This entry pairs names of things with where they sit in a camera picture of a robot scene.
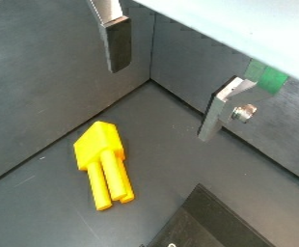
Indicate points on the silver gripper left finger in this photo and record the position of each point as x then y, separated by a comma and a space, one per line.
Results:
116, 31

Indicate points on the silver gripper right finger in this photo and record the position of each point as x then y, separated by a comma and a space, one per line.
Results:
233, 101

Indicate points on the yellow three prong object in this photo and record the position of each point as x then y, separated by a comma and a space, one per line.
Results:
101, 157

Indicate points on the black curved fixture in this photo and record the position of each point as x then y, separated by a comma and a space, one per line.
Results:
205, 223

